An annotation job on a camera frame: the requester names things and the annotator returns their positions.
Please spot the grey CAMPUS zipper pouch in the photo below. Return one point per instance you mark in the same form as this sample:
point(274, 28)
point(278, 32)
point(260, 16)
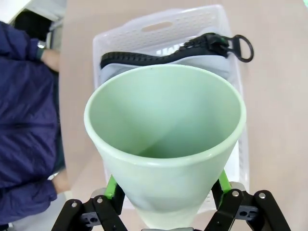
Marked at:
point(211, 65)

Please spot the white metal frame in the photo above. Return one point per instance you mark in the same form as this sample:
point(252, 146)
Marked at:
point(55, 31)

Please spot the person's navy jacket torso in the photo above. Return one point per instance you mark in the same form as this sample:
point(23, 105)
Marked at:
point(24, 120)

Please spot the white perforated plastic basket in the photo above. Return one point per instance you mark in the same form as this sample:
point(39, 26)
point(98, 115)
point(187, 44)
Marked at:
point(192, 19)

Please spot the person's left forearm navy sleeve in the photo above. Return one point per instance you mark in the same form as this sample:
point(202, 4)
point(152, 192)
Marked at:
point(16, 41)

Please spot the person's right forearm navy sleeve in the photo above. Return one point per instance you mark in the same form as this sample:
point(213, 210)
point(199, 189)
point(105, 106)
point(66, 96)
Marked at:
point(26, 202)

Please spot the pale green plastic cup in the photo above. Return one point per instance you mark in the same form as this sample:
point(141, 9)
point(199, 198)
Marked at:
point(166, 115)

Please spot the person's right hand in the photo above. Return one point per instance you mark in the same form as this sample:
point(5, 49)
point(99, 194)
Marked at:
point(61, 183)

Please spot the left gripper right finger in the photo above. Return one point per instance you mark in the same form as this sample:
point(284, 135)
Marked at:
point(240, 211)

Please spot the dark wrist watch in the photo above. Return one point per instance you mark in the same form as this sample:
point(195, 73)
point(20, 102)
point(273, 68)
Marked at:
point(41, 49)

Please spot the person's left hand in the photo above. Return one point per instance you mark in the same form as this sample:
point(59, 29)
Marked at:
point(51, 60)

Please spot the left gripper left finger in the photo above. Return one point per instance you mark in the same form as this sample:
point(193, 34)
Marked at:
point(106, 211)

